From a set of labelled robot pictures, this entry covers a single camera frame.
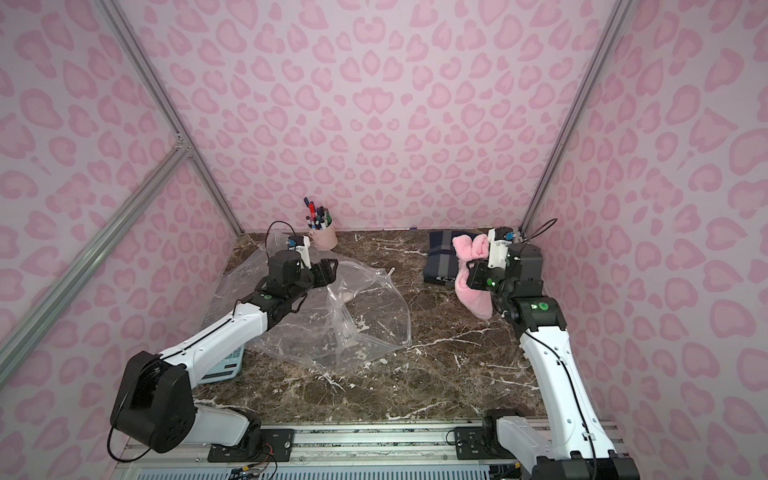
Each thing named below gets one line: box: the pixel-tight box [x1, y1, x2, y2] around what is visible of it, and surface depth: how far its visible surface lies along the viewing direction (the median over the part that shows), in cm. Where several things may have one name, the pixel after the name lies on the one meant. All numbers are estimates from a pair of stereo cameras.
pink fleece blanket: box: [452, 233, 493, 319], surface depth 72 cm
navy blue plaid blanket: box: [423, 229, 487, 285], surface depth 106 cm
